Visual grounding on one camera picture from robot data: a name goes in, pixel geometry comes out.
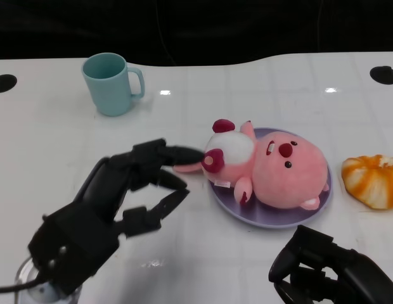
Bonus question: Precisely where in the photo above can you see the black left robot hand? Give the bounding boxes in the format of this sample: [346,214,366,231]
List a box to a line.
[27,137,205,297]

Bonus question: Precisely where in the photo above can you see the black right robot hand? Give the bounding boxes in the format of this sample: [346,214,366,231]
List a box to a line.
[267,224,393,304]

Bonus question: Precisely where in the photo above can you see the pink plush beaver doll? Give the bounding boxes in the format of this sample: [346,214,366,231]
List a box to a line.
[172,118,331,211]

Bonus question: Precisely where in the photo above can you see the lavender plastic plate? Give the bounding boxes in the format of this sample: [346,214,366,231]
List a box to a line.
[207,127,333,230]

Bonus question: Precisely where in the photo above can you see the orange striped bun toy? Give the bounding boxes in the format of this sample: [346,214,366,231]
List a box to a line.
[340,154,393,211]

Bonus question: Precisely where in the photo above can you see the teal plastic mug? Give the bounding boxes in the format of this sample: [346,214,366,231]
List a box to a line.
[81,52,146,118]

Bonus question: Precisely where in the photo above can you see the black table grommet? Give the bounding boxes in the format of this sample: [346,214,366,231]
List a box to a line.
[369,65,393,86]
[0,74,18,94]

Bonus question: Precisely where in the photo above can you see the black backdrop cloth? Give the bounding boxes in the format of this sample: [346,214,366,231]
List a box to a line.
[0,0,393,68]

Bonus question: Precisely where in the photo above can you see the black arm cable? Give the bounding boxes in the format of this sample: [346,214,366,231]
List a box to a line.
[0,274,47,296]

